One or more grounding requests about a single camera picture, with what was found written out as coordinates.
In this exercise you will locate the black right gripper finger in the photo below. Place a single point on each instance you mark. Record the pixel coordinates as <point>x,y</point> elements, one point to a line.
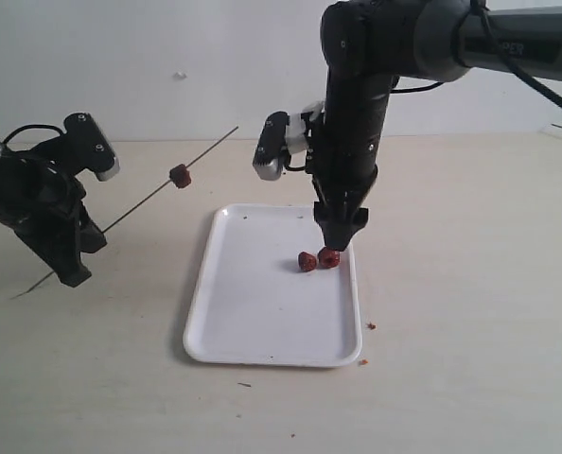
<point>353,224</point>
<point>332,230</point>

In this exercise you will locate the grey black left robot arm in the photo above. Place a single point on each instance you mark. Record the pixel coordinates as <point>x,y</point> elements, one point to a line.
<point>12,178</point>

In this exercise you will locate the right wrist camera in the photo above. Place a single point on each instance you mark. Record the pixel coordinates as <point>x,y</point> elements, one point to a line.
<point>271,152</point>

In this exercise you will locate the thin metal skewer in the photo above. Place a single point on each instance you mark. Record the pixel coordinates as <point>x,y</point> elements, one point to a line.
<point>150,195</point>

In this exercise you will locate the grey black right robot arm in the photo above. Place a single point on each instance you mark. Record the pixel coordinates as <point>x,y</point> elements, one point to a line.
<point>370,45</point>

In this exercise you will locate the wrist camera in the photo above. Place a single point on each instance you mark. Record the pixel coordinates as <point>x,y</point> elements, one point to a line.
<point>271,152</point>
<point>91,146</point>

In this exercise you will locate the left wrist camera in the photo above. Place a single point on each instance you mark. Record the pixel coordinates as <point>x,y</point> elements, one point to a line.
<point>91,146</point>

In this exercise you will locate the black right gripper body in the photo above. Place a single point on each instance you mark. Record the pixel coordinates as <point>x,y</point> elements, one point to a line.
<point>342,175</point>

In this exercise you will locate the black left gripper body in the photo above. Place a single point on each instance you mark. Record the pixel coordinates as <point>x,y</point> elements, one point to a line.
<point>52,168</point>

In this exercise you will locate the white rectangular plastic tray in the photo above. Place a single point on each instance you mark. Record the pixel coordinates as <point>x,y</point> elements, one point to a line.
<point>252,305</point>

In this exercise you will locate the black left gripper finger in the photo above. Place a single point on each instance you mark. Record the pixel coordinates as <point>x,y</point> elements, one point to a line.
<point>91,238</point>
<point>57,242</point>

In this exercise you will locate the red jujube piece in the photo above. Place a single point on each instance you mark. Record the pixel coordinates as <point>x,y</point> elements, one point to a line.
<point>307,262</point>
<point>328,258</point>
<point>180,176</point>

